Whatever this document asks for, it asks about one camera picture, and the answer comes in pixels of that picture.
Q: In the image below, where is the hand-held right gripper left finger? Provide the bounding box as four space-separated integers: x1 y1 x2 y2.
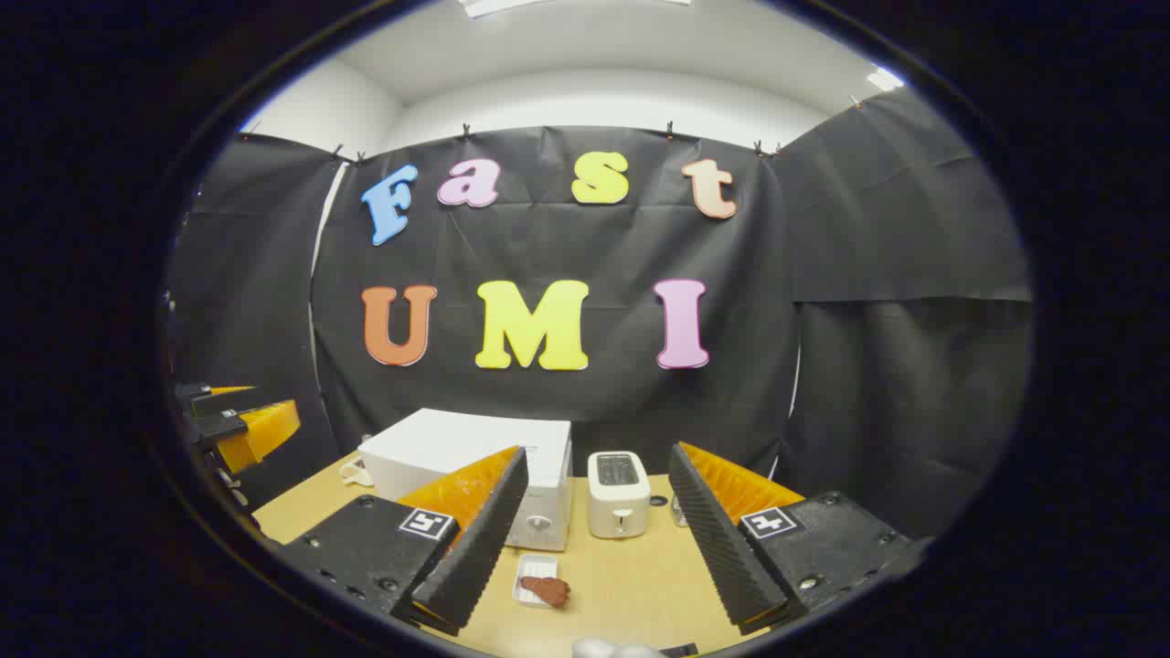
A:
274 446 531 638

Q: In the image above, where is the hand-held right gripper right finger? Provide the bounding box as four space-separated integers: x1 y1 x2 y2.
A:
667 441 924 638

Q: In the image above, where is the brown meat slice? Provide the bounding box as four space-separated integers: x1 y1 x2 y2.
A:
519 576 572 609

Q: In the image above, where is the white microwave oven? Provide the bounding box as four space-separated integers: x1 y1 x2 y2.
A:
356 408 575 553

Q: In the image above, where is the white plastic tray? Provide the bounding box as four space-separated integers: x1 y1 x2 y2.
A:
512 553 560 610

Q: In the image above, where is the white toaster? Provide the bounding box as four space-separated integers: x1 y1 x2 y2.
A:
587 450 652 540

